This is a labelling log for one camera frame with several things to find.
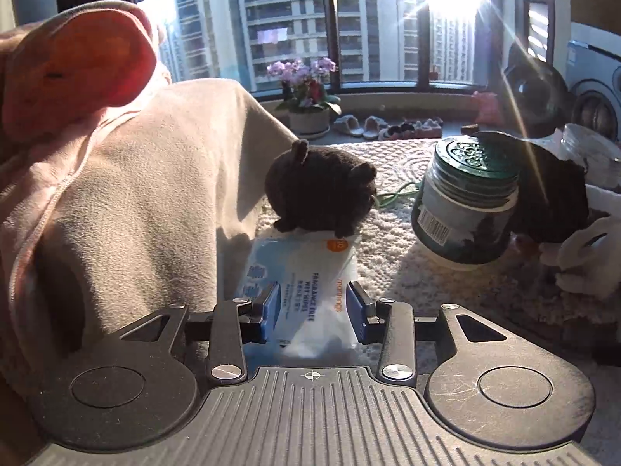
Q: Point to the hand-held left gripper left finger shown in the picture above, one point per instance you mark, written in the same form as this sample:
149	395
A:
268	310

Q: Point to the dark sneaker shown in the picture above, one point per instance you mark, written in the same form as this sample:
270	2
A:
395	131

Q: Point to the louvered wall panel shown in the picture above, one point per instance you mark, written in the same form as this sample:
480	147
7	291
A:
534	24

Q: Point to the black plush toy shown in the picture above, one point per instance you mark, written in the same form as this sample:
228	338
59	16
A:
548	194

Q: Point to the round clear plastic container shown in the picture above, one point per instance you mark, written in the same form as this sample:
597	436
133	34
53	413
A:
594	148

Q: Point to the white wet wipes packet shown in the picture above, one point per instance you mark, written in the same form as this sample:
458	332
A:
310	291

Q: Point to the grey washing machine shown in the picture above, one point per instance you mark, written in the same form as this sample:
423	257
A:
596	82

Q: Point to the pink floor toy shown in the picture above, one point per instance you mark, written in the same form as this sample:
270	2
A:
485	107

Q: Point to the black window frame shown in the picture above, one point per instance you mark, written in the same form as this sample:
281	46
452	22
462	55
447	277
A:
334	34

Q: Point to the pink fluffy shoe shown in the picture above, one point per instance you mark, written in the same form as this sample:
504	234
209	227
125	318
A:
427	127

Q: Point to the grey slipper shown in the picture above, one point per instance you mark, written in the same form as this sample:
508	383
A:
347	126
376	126

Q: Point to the beige fleece blanket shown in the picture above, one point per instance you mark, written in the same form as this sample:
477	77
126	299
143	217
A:
160	194

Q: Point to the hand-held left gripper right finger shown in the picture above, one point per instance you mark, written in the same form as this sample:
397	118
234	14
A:
358	315

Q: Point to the glass jar with green lid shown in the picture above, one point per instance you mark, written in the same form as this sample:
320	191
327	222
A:
461	204

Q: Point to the dark brown plush toy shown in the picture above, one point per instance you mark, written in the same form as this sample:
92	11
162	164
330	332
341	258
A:
320	189

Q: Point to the potted pink orchid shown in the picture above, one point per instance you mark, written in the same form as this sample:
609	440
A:
306	92

